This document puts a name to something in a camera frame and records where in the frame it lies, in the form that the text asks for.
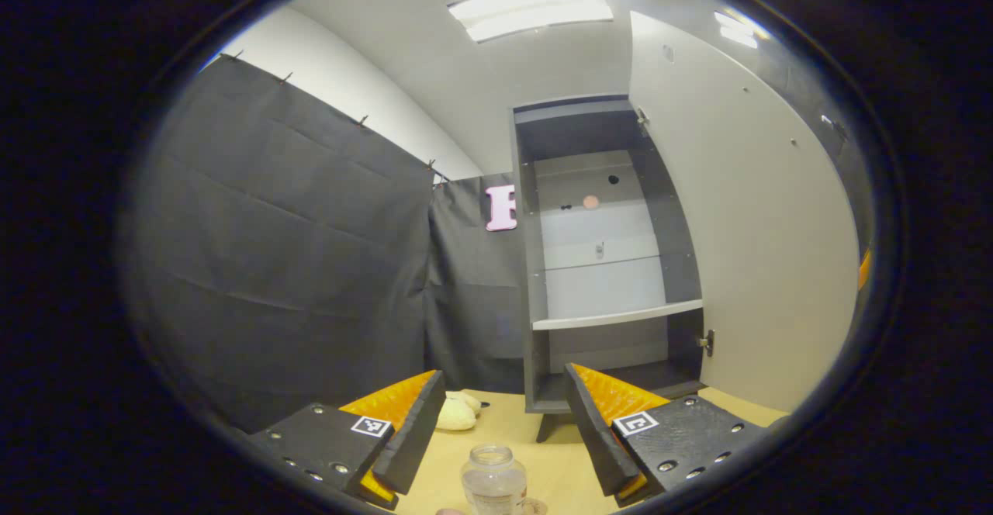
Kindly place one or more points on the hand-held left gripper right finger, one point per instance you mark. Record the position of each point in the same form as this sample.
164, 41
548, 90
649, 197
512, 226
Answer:
593, 430

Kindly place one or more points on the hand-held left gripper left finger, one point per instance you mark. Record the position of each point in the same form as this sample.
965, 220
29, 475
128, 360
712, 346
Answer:
415, 433

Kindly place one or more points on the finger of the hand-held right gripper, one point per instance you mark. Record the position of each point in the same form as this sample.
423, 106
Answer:
863, 268

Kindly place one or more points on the clear plastic bottle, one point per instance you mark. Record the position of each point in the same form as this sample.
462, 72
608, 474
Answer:
493, 484

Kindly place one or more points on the white cabinet door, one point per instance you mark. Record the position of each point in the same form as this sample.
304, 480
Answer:
760, 228

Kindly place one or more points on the metal door hinge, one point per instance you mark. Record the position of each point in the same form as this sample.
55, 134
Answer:
642, 118
707, 342

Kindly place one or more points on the large beige bread lump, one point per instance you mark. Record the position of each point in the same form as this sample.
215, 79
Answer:
455, 416

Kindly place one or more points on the small beige bread lump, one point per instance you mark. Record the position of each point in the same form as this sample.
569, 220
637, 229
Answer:
469, 400

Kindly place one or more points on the long ceiling light strip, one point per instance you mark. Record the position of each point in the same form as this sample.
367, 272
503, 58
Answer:
737, 32

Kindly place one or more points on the large ceiling light panel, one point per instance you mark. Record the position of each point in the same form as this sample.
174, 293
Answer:
531, 11

